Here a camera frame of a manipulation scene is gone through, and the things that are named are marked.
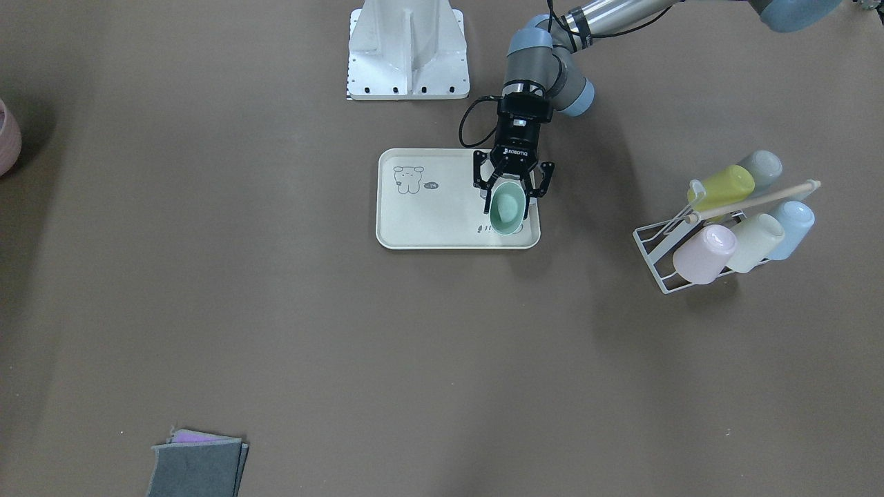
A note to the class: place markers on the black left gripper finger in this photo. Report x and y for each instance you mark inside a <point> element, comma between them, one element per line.
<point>479,158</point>
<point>531,192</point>

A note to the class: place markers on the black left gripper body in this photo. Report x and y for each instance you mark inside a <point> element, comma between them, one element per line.
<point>516,140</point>

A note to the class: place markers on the green plastic cup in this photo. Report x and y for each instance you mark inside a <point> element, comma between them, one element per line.
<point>507,207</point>

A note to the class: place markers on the cream rabbit tray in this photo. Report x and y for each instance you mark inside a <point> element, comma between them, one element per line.
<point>427,202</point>

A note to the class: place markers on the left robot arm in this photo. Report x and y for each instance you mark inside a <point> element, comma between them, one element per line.
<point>541,79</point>

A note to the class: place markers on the pink plastic cup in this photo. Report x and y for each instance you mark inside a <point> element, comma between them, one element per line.
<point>701,259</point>

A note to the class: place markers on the yellow plastic cup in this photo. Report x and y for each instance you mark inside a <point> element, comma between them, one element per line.
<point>732,184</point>

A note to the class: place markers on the grey plastic cup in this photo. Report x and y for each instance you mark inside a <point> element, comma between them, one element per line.
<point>765,167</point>

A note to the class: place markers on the cream plastic cup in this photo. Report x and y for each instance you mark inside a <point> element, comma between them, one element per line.
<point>756,236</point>

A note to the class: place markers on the light blue plastic cup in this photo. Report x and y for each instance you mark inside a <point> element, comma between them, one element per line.
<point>796,219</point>

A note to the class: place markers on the folded grey cloth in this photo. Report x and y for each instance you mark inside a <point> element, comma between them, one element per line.
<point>195,463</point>

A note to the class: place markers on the pink ribbed bowl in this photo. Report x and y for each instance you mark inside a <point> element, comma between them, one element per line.
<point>11,141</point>

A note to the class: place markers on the white wire cup rack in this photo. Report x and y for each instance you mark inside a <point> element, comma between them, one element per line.
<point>656,241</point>

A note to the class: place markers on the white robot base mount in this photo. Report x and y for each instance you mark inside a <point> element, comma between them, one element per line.
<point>407,50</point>

